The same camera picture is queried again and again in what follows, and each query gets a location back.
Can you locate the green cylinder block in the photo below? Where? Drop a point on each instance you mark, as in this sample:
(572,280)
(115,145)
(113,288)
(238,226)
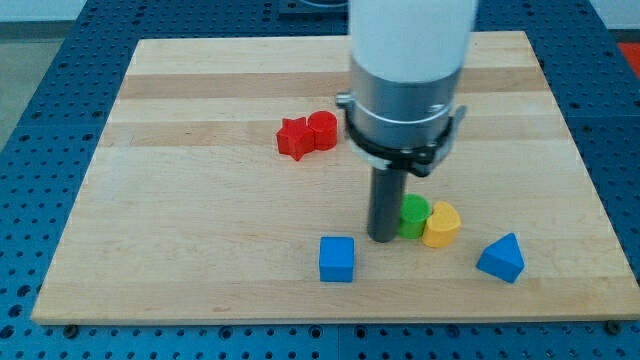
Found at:
(414,213)

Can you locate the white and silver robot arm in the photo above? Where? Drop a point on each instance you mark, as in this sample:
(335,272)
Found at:
(406,59)

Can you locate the red star block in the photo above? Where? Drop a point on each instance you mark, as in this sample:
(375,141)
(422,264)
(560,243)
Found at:
(295,138)

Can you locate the red cylinder block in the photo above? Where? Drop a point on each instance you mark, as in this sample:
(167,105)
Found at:
(324,125)

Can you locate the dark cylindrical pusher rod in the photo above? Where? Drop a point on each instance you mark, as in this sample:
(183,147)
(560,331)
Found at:
(385,201)

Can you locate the blue cube block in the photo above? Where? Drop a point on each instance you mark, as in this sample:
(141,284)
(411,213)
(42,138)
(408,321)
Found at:
(336,259)

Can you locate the wooden board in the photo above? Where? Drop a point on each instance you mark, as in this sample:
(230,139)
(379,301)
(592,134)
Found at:
(188,215)

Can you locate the yellow heart block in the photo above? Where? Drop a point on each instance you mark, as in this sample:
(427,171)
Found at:
(442,226)

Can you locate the blue triangular prism block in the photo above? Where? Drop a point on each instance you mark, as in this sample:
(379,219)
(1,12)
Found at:
(503,259)

